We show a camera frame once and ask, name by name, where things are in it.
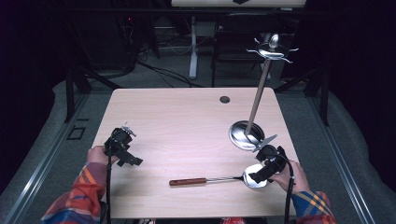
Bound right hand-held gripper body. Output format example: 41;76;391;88
251;133;290;175

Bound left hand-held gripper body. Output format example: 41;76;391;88
104;124;138;161

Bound wooden-handled metal ladle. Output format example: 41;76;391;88
168;163;269;189

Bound person's left hand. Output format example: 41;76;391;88
86;145;120;166

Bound person's right hand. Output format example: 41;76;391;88
268;160;311;196

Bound metal utensil rack stand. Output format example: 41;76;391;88
228;33;300;152

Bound white desk leg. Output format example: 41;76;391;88
188;15;200;80

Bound black chair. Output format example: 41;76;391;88
210;12;283;89

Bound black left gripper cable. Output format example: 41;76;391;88
105;135;114;224

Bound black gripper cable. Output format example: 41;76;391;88
105;135;114;224
275;152;296;224

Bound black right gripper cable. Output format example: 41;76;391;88
275;152;296;224

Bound black metal frame stand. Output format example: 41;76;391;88
63;65;123;124
273;67;332;127

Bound grey metal floor rail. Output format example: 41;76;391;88
2;92;92;224
306;92;377;224

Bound black floor cables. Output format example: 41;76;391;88
124;36;206;90

